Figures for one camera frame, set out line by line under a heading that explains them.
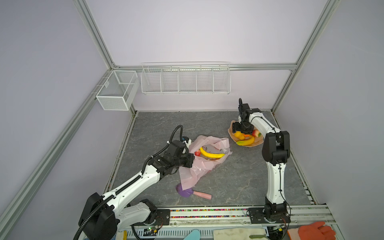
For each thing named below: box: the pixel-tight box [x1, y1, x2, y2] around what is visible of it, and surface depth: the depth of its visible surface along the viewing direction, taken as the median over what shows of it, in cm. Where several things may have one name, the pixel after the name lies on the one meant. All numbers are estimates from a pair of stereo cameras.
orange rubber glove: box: [298, 221, 336, 240], surface depth 70 cm
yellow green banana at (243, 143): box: [236, 136, 255, 146], surface depth 97 cm
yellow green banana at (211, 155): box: [200, 147, 226, 159], surface depth 96 cm
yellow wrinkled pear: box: [234, 131, 245, 140], surface depth 102 cm
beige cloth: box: [213, 227, 269, 240], surface depth 71 cm
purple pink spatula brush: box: [175, 183, 212, 200], surface depth 81 cm
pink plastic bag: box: [179, 135, 233, 191], surface depth 90 cm
